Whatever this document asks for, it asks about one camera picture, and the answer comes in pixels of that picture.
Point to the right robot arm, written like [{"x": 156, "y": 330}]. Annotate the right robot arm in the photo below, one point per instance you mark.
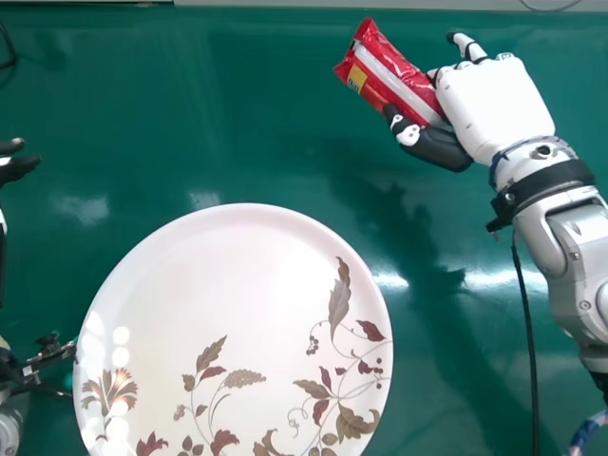
[{"x": 560, "y": 237}]

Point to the black bracket with knob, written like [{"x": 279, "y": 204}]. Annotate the black bracket with knob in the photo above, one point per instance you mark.
[{"x": 47, "y": 354}]

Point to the plate with brown leaf pattern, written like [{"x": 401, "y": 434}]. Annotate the plate with brown leaf pattern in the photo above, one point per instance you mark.
[{"x": 228, "y": 309}]

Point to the red biscuit packet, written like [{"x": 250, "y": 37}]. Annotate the red biscuit packet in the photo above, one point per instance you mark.
[{"x": 380, "y": 71}]

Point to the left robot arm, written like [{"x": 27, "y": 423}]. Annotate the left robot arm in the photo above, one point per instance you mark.
[{"x": 10, "y": 430}]

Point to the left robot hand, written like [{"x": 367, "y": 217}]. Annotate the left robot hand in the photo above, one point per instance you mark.
[{"x": 16, "y": 166}]

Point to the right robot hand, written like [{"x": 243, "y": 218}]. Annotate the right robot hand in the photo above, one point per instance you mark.
[{"x": 494, "y": 104}]

